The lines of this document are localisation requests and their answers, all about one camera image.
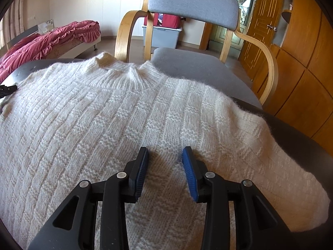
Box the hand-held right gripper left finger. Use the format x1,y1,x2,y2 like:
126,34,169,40
27,146,149,250

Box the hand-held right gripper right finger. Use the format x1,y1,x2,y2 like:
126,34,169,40
182,146,303,250

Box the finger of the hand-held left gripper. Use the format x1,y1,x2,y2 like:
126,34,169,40
0,84,18,98

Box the white knit sweater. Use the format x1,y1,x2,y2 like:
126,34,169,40
0,52,331,250

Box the beige curtain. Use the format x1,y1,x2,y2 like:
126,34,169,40
0,0,29,50

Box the bed with pink blanket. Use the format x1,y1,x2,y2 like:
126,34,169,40
0,20,101,82

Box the white patterned box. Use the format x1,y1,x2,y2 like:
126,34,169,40
38,19,55,33

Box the grey plastic storage bin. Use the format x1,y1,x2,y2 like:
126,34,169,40
141,24,183,49

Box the red fabric storage box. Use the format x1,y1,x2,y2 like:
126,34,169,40
153,12,184,30

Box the wooden wardrobe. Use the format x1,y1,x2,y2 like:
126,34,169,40
260,0,333,159

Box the grey cushioned wooden armchair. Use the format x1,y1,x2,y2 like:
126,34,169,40
114,0,279,110

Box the wooden door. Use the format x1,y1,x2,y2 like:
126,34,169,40
238,0,287,80

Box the wooden corner shelf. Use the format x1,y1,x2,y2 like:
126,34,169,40
282,2,295,24

